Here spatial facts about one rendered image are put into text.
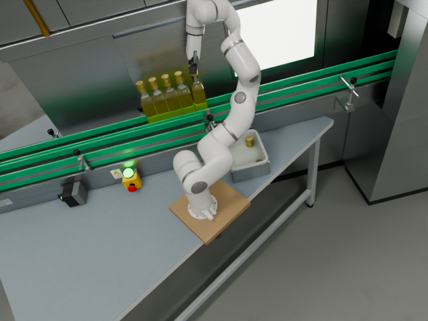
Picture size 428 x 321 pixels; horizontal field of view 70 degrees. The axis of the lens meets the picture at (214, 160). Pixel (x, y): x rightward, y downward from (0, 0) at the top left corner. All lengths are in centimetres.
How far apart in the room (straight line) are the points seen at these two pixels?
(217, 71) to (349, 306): 141
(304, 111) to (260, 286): 103
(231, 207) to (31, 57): 107
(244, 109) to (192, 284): 129
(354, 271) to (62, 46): 187
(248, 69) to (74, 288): 104
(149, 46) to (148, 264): 91
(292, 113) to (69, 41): 105
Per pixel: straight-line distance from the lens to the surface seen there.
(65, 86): 163
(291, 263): 201
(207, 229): 125
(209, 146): 103
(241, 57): 110
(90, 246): 144
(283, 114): 157
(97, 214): 153
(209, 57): 150
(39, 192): 169
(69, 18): 148
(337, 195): 228
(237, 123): 104
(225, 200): 131
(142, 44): 145
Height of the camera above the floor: 183
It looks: 46 degrees down
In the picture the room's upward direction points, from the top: 15 degrees counter-clockwise
